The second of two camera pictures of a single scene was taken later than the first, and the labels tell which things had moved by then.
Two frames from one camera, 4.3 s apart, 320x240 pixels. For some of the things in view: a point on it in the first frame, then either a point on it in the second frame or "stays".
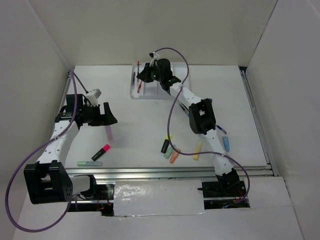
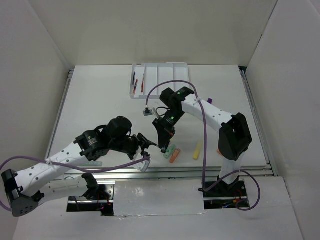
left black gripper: x=104 y=119 to x=141 y=141
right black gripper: x=144 y=75 to x=165 y=132
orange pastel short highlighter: x=174 y=156 stays
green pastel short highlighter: x=168 y=153 stays
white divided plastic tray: x=141 y=90 stays
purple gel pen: x=133 y=82 stays
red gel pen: x=138 y=68 to x=142 y=90
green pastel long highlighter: x=90 y=163 stays
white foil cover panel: x=158 y=197 stays
